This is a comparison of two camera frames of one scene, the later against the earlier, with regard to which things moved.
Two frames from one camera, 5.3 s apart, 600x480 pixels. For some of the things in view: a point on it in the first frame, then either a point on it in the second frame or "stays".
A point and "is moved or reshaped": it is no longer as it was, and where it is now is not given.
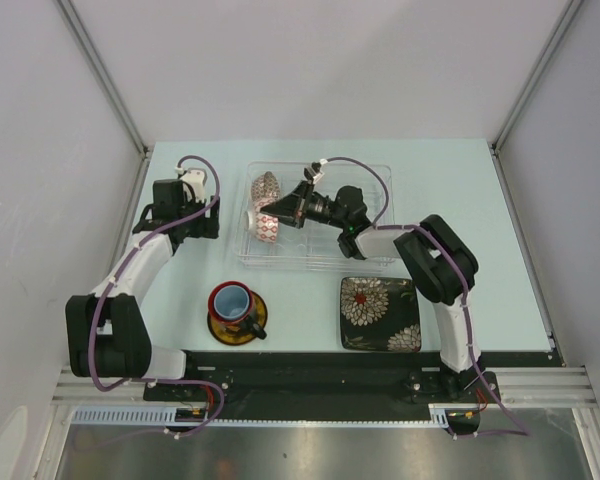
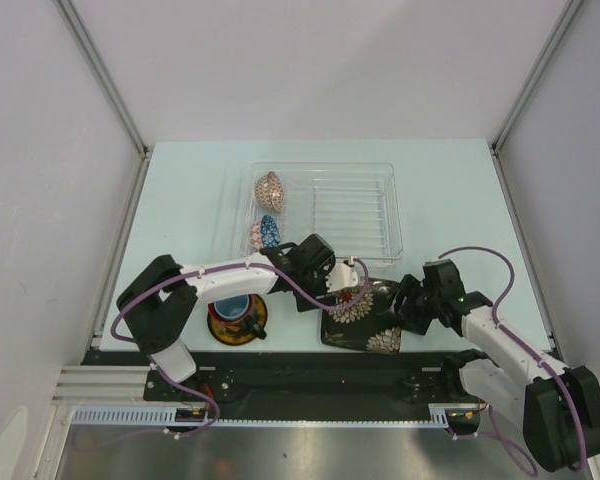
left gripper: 207,226 -> 331,299
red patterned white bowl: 263,225 -> 255,235
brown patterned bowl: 265,186 stays
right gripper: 296,205 -> 409,286
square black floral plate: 380,315 is moved or reshaped
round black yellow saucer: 240,337 stays
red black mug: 232,307 stays
